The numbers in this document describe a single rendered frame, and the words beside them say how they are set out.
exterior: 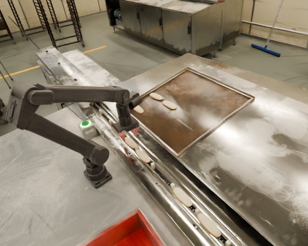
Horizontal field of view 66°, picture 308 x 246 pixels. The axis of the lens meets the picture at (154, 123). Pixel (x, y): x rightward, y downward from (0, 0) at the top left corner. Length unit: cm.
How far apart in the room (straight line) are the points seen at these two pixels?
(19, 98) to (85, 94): 22
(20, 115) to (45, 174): 53
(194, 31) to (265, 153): 288
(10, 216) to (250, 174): 95
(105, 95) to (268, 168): 67
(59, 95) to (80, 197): 46
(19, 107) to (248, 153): 82
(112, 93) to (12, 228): 64
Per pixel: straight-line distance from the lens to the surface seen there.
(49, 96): 76
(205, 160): 100
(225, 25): 442
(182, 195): 93
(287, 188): 95
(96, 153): 97
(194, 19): 367
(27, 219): 110
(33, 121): 79
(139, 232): 91
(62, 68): 203
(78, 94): 85
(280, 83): 176
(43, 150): 137
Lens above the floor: 162
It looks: 37 degrees down
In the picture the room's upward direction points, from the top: 7 degrees counter-clockwise
